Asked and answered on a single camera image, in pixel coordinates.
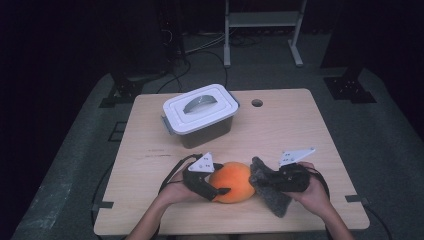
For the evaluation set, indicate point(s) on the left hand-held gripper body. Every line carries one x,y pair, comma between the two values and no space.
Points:
196,183

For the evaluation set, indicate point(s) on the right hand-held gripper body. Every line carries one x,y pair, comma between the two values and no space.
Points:
293,180

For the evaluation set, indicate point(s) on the orange plush toy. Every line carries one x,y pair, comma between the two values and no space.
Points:
231,181

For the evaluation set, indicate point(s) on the grey fluffy cloth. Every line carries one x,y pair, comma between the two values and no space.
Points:
275,203

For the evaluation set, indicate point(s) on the translucent grey storage box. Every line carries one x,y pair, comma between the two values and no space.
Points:
206,135

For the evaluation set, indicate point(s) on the person's left hand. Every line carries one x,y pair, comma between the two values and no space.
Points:
175,193

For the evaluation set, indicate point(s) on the person's right hand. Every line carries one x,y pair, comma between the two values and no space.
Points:
315,200

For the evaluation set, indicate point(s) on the black tape strip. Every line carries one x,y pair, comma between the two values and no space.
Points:
356,199
103,205

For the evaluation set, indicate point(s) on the black stand base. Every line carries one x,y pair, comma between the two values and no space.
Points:
350,90
121,91

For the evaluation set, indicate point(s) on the white metal stand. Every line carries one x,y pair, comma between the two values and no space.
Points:
263,19

